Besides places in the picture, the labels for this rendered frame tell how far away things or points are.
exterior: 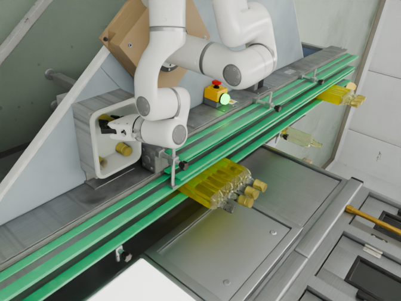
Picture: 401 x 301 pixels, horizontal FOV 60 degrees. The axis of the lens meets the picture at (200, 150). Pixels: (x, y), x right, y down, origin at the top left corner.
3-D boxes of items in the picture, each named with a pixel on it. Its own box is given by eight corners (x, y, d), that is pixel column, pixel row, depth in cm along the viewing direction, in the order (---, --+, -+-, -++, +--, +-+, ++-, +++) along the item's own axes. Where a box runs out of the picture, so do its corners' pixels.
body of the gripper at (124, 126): (134, 149, 90) (108, 143, 97) (162, 135, 97) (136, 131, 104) (129, 121, 87) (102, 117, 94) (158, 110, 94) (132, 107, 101)
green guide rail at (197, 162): (163, 171, 120) (181, 181, 116) (163, 169, 119) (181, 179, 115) (343, 65, 238) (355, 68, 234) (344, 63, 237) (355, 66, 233)
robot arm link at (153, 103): (167, 29, 86) (169, 113, 92) (126, 26, 76) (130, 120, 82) (193, 28, 81) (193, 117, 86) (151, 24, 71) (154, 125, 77)
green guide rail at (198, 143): (163, 153, 116) (181, 163, 112) (163, 151, 115) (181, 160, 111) (346, 54, 234) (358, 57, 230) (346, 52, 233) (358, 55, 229)
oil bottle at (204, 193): (169, 186, 127) (215, 213, 116) (169, 173, 124) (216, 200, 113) (179, 179, 130) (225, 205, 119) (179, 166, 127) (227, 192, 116)
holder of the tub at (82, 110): (83, 182, 111) (98, 193, 107) (71, 103, 96) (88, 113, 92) (125, 160, 122) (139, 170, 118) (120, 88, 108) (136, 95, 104)
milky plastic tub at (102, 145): (80, 170, 107) (98, 182, 103) (71, 104, 96) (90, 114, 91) (125, 149, 119) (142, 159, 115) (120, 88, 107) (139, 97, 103)
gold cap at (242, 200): (237, 206, 118) (248, 210, 115) (237, 197, 116) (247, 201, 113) (243, 201, 120) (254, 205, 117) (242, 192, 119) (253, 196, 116)
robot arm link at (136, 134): (139, 149, 89) (132, 148, 91) (163, 138, 95) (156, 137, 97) (133, 122, 86) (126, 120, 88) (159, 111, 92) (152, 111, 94)
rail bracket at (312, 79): (296, 79, 184) (320, 86, 177) (299, 65, 180) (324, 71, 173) (300, 77, 186) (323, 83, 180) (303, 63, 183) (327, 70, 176)
